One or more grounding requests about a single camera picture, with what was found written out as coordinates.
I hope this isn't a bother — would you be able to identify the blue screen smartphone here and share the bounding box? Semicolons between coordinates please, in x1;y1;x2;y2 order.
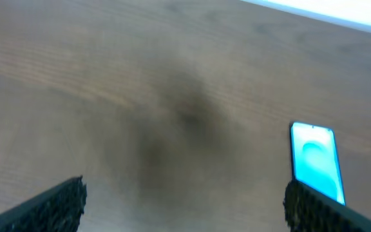
289;121;346;205

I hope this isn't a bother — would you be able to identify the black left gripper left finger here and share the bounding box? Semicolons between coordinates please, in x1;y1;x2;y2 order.
0;176;87;232

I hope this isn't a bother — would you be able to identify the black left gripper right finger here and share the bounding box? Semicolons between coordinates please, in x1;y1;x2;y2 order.
283;179;371;232

